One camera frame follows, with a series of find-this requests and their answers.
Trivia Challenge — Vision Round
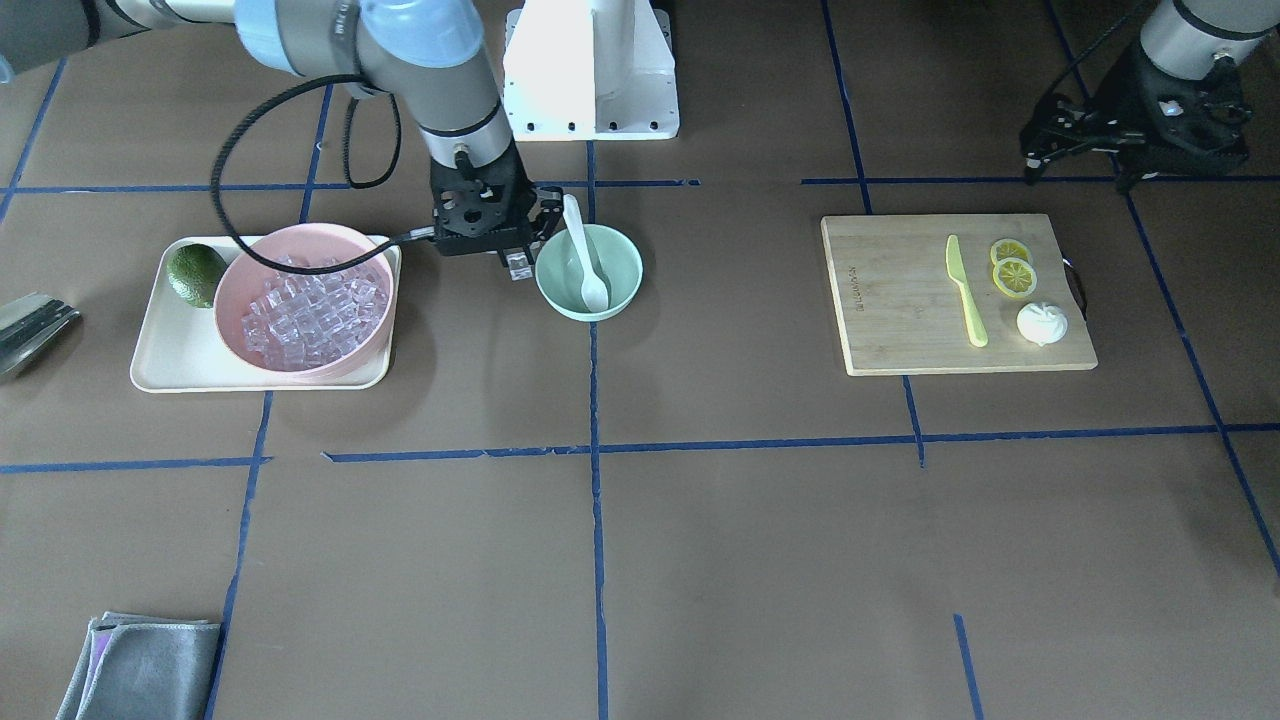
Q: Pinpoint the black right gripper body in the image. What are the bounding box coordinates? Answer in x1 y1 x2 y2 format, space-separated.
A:
430 143 538 256

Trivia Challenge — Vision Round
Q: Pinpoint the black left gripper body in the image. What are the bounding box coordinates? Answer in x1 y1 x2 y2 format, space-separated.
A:
1020 45 1251 193

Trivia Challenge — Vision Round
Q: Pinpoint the clear ice cube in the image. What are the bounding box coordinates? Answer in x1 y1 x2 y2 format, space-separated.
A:
504 249 534 282

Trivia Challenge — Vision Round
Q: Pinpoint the white plastic spoon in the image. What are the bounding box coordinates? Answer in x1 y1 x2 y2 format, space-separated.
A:
563 193 609 313

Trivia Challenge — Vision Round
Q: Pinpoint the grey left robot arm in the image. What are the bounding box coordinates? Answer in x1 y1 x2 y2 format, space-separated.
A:
1019 1 1277 193

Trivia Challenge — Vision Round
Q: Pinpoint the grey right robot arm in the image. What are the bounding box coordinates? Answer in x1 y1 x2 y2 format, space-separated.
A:
1 1 563 260

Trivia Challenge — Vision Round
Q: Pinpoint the mint green bowl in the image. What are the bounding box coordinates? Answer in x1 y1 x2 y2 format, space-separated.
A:
535 223 644 322

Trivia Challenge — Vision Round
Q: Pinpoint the pink bowl of ice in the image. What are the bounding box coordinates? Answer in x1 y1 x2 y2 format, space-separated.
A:
212 223 399 386

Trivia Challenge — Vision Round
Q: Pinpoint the metal ice scoop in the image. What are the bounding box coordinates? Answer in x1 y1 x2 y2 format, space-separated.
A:
1 293 82 383

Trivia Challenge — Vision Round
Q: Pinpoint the yellow lemon slice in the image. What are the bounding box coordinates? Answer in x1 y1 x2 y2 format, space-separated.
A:
989 238 1034 265
992 258 1038 299

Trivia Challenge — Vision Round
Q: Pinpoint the white garlic bulb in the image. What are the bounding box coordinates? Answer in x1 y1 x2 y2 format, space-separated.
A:
1016 302 1069 347

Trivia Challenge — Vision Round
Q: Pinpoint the yellow-green plastic knife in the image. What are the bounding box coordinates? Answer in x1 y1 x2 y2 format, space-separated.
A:
945 234 989 348

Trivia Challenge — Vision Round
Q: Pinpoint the green avocado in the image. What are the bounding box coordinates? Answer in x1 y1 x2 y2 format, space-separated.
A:
165 243 229 309

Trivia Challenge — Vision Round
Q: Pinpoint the bamboo cutting board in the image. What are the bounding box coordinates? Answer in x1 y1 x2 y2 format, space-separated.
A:
820 214 1098 375

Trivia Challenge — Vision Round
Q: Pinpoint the cream plastic tray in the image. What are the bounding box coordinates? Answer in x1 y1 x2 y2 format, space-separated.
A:
131 236 393 393

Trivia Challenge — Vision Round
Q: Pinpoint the folded grey cloth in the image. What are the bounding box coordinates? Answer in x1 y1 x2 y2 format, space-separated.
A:
55 611 221 719

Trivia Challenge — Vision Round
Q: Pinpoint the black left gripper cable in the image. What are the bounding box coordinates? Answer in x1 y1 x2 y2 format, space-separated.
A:
1030 0 1156 131

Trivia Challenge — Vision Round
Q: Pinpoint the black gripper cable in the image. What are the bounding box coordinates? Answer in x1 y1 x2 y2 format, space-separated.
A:
209 72 436 268
1030 0 1156 131

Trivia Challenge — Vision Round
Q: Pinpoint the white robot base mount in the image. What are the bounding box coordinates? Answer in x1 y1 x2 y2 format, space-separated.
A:
502 1 681 142

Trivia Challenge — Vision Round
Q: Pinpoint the metal cutting board handle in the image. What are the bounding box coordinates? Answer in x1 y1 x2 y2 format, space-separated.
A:
1062 258 1088 320

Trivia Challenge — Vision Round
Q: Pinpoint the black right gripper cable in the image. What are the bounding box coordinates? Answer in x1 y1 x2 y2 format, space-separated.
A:
209 72 436 268

